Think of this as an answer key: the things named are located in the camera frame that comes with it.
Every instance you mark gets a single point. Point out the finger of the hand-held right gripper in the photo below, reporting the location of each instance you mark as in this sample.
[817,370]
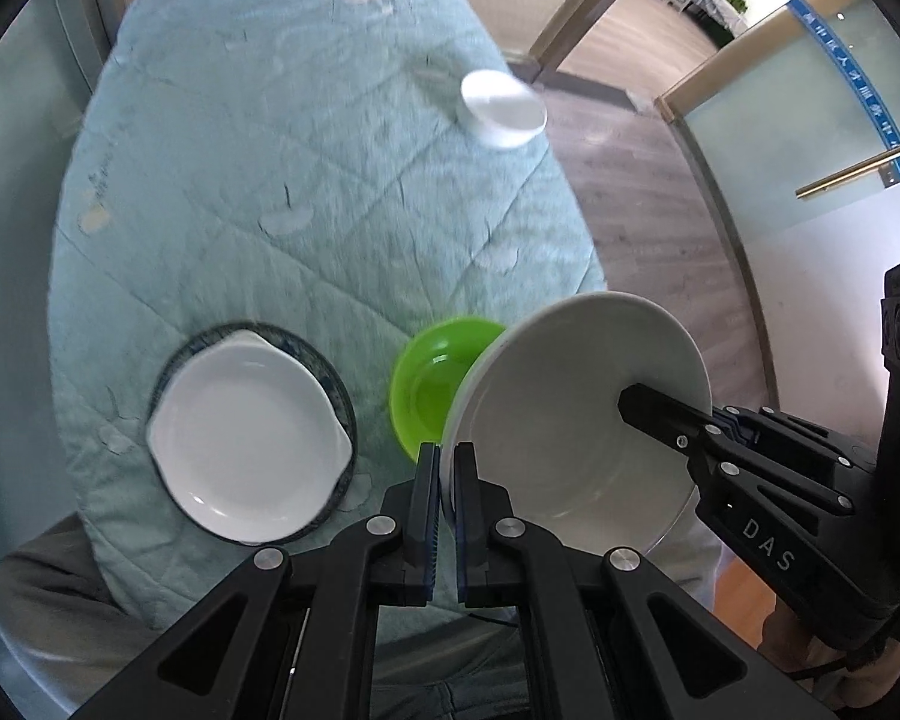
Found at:
[795,435]
[660,420]

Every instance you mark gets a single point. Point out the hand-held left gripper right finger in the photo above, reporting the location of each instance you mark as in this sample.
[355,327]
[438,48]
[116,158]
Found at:
[465,525]

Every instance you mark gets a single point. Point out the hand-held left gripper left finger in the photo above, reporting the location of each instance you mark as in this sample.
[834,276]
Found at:
[427,525]

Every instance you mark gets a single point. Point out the large white bowl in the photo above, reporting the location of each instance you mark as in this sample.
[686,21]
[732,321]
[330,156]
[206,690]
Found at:
[555,427]

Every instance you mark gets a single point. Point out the green bowl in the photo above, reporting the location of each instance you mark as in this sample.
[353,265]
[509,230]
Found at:
[435,390]

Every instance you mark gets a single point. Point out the small white bowl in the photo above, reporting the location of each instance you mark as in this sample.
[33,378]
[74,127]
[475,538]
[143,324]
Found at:
[502,105]

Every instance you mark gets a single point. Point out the dark-rimmed plate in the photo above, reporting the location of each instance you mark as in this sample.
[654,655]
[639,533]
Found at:
[330,390]

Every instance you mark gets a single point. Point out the glass partition with blue stripe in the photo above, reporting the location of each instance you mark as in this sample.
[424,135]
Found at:
[795,112]

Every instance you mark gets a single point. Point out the teal quilted blanket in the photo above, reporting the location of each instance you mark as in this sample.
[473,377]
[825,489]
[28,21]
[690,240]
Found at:
[270,165]

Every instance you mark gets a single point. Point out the wooden door frame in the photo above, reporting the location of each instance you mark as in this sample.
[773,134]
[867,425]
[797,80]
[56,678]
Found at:
[592,7]

